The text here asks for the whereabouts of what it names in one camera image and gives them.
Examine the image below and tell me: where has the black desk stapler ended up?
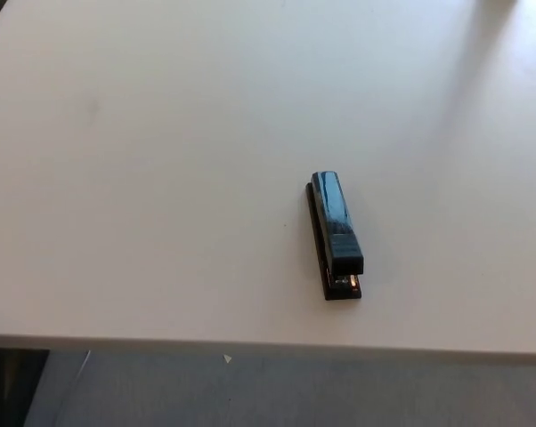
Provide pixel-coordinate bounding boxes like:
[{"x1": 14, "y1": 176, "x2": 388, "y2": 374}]
[{"x1": 305, "y1": 170, "x2": 366, "y2": 302}]

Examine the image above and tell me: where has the dark cabinet under desk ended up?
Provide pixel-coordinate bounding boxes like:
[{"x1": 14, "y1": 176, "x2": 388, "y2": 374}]
[{"x1": 0, "y1": 347, "x2": 52, "y2": 427}]

